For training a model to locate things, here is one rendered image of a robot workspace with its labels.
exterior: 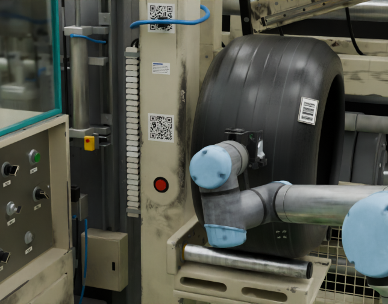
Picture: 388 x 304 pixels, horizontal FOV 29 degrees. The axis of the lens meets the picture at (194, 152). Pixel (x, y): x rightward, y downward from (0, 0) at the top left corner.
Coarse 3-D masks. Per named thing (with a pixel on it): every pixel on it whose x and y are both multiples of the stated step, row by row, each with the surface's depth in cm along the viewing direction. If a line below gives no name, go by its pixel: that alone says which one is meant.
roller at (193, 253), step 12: (192, 252) 199; (204, 252) 199; (216, 252) 198; (228, 252) 197; (240, 252) 197; (216, 264) 198; (228, 264) 197; (240, 264) 195; (252, 264) 194; (264, 264) 193; (276, 264) 192; (288, 264) 191; (300, 264) 191; (312, 264) 192; (300, 276) 191
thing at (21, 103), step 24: (0, 0) 166; (24, 0) 175; (48, 0) 185; (0, 24) 167; (24, 24) 176; (48, 24) 186; (0, 48) 168; (24, 48) 177; (48, 48) 187; (0, 72) 169; (24, 72) 178; (48, 72) 188; (0, 96) 170; (24, 96) 179; (48, 96) 189; (0, 120) 171; (24, 120) 180
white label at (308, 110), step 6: (306, 102) 173; (312, 102) 173; (300, 108) 172; (306, 108) 173; (312, 108) 173; (300, 114) 172; (306, 114) 172; (312, 114) 172; (300, 120) 172; (306, 120) 172; (312, 120) 172
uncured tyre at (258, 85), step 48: (240, 48) 187; (288, 48) 184; (240, 96) 177; (288, 96) 174; (336, 96) 209; (192, 144) 182; (288, 144) 171; (336, 144) 216; (192, 192) 186; (288, 240) 182
